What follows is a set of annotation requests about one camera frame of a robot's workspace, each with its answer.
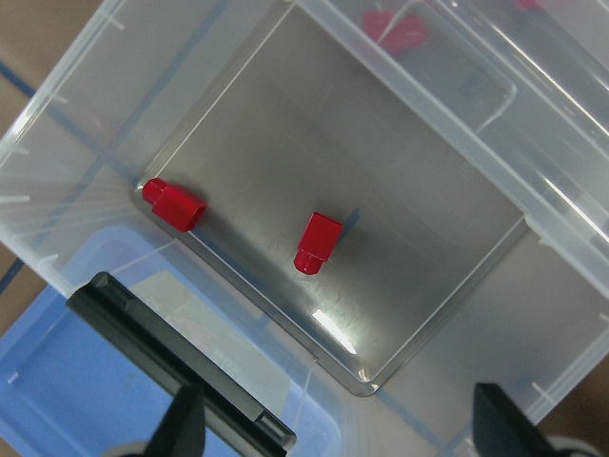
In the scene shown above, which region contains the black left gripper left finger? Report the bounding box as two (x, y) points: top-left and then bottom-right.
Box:
(113, 385), (206, 456)

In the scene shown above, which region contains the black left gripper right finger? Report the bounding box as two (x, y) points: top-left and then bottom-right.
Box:
(473, 383), (601, 457)

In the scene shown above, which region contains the red block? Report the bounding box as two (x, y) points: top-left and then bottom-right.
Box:
(362, 10), (428, 56)
(142, 178), (206, 232)
(293, 212), (344, 275)

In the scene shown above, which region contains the clear ribbed box lid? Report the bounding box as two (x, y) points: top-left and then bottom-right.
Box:
(300, 1), (608, 290)

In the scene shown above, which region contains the clear plastic storage box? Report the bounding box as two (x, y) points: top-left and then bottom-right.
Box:
(1, 1), (608, 456)

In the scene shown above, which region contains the blue plastic tray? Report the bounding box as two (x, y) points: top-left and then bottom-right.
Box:
(1, 227), (342, 456)

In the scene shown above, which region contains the black box latch handle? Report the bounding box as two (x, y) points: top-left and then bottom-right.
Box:
(67, 272), (297, 456)

